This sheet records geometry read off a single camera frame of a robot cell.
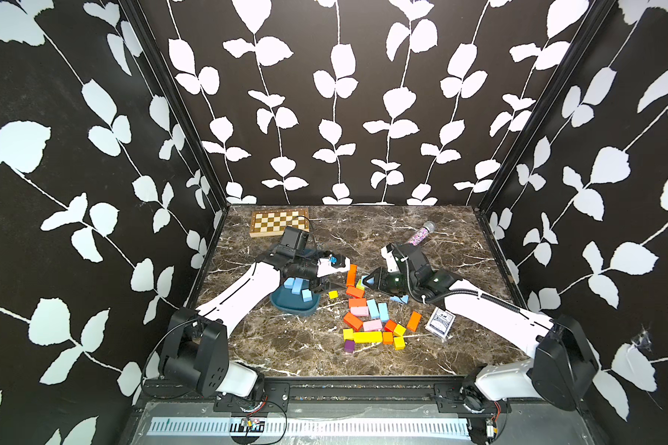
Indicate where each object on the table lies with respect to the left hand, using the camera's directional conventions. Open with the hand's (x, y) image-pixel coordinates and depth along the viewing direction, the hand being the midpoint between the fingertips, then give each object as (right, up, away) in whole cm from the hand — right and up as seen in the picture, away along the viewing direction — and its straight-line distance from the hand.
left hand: (343, 269), depth 80 cm
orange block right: (+23, -18, +8) cm, 30 cm away
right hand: (+6, -3, -1) cm, 6 cm away
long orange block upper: (+3, -5, +18) cm, 19 cm away
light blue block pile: (+13, -14, +10) cm, 22 cm away
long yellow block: (+7, -22, +4) cm, 23 cm away
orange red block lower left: (+3, -17, +6) cm, 19 cm away
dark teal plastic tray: (-20, -12, +12) cm, 27 cm away
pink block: (+9, -19, +6) cm, 22 cm away
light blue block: (-16, -8, +13) cm, 22 cm away
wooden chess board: (-28, +15, +31) cm, 45 cm away
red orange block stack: (+5, -13, +11) cm, 18 cm away
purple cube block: (+2, -24, +2) cm, 24 cm away
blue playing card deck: (+31, -18, +6) cm, 36 cm away
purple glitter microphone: (+35, +13, +29) cm, 47 cm away
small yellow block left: (-3, -10, +13) cm, 17 cm away
